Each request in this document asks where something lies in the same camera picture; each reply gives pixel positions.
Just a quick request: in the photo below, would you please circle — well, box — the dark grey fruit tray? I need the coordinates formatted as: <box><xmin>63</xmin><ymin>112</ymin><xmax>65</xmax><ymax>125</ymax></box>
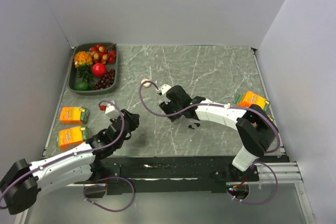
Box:
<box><xmin>68</xmin><ymin>42</ymin><xmax>118</xmax><ymax>95</ymax></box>

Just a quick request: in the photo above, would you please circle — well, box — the green avocado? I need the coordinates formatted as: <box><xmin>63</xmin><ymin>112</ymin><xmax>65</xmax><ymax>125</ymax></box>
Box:
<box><xmin>73</xmin><ymin>81</ymin><xmax>91</xmax><ymax>91</ymax></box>

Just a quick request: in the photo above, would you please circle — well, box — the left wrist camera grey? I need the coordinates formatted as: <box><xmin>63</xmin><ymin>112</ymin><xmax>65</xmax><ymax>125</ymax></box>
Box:
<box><xmin>99</xmin><ymin>100</ymin><xmax>119</xmax><ymax>119</ymax></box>

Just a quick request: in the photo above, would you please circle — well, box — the orange flower fruit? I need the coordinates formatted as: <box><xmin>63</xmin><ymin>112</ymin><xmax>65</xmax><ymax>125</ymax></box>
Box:
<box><xmin>73</xmin><ymin>51</ymin><xmax>93</xmax><ymax>68</ymax></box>

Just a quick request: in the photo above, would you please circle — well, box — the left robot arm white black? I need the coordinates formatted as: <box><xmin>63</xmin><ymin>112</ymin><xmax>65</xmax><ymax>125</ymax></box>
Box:
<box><xmin>1</xmin><ymin>109</ymin><xmax>140</xmax><ymax>215</ymax></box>

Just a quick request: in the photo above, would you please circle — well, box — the beige earbud charging case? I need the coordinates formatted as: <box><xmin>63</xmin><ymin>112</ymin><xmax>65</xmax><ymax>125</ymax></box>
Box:
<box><xmin>141</xmin><ymin>78</ymin><xmax>152</xmax><ymax>88</ymax></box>

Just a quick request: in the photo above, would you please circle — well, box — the orange juice box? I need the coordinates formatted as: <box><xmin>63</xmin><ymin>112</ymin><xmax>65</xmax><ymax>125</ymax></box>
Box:
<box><xmin>267</xmin><ymin>115</ymin><xmax>274</xmax><ymax>122</ymax></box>
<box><xmin>59</xmin><ymin>106</ymin><xmax>90</xmax><ymax>124</ymax></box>
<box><xmin>234</xmin><ymin>91</ymin><xmax>270</xmax><ymax>111</ymax></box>
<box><xmin>58</xmin><ymin>125</ymin><xmax>91</xmax><ymax>151</ymax></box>

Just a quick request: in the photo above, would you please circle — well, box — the red apple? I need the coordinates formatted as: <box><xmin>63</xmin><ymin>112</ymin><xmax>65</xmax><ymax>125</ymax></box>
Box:
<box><xmin>91</xmin><ymin>63</ymin><xmax>107</xmax><ymax>77</ymax></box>

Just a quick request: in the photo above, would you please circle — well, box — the orange juice box lower right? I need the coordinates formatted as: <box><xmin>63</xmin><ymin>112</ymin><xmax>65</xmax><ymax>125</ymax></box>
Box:
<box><xmin>267</xmin><ymin>115</ymin><xmax>274</xmax><ymax>122</ymax></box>

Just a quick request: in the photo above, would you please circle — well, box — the orange juice box lower left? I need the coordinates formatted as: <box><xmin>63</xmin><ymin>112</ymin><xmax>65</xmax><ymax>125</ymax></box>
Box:
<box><xmin>58</xmin><ymin>125</ymin><xmax>91</xmax><ymax>151</ymax></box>

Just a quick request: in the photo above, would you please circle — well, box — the red cherry bunch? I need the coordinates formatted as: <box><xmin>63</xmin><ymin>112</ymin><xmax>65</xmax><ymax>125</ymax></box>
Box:
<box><xmin>89</xmin><ymin>44</ymin><xmax>117</xmax><ymax>65</ymax></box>

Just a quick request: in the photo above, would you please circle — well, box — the orange juice box upper left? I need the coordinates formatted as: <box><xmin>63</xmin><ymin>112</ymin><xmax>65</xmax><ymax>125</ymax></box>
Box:
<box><xmin>59</xmin><ymin>106</ymin><xmax>90</xmax><ymax>124</ymax></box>

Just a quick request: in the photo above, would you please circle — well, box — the dark grape bunch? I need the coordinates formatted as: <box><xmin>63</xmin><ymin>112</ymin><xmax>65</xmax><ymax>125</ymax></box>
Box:
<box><xmin>92</xmin><ymin>69</ymin><xmax>116</xmax><ymax>90</ymax></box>

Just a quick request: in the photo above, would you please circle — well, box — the orange juice box upper right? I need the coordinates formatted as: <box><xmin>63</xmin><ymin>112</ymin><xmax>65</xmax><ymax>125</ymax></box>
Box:
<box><xmin>234</xmin><ymin>91</ymin><xmax>270</xmax><ymax>111</ymax></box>

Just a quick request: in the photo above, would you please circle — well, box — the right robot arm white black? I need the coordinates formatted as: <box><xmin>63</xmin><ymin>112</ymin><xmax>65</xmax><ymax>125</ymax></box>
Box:
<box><xmin>156</xmin><ymin>84</ymin><xmax>279</xmax><ymax>181</ymax></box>

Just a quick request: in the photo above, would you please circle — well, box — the aluminium frame rail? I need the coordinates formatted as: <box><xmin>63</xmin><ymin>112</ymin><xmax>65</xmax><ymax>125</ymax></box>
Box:
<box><xmin>257</xmin><ymin>162</ymin><xmax>303</xmax><ymax>184</ymax></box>

